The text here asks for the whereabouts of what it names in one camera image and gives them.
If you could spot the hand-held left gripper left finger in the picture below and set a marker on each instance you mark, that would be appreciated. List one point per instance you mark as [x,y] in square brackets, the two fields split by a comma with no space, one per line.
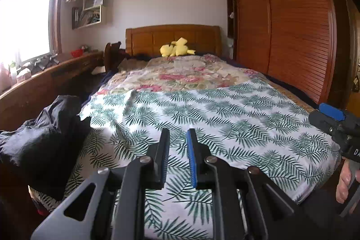
[166,155]

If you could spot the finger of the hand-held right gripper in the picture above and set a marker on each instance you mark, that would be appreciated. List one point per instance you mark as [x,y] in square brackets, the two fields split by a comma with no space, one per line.
[323,122]
[332,112]

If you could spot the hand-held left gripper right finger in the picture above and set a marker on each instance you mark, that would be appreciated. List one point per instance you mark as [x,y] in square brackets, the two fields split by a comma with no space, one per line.
[191,155]

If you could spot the black jacket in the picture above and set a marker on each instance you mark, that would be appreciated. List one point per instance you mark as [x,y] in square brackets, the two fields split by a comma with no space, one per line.
[47,144]

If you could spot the person's right hand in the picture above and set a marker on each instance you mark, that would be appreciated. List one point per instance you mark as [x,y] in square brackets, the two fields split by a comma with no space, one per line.
[343,186]

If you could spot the leaf print bed sheet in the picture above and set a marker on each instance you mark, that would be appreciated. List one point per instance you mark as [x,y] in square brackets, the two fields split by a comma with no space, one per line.
[239,127]

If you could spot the floral quilt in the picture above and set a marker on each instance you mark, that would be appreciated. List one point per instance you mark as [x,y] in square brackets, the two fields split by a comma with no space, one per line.
[182,77]

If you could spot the wooden slatted wardrobe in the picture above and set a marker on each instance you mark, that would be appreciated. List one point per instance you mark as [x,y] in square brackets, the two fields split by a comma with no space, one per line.
[295,23]

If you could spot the yellow plush toy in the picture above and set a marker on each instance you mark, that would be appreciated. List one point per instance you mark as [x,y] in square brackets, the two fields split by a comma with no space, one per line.
[175,49]

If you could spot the wooden chair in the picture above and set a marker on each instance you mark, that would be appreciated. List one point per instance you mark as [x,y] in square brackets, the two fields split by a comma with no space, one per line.
[112,55]

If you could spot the wooden bed headboard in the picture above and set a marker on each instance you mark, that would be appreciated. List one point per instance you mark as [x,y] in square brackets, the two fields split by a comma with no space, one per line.
[146,39]

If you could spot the red bowl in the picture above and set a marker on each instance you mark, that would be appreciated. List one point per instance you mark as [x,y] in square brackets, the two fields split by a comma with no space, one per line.
[77,53]

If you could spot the wooden desk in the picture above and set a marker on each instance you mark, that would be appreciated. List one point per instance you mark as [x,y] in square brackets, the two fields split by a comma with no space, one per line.
[42,88]

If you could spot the window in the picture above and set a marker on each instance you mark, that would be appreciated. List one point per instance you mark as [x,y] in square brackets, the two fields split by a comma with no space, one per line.
[25,18]

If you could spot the white wall shelf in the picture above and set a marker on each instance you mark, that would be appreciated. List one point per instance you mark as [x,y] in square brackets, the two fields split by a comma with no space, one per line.
[90,9]

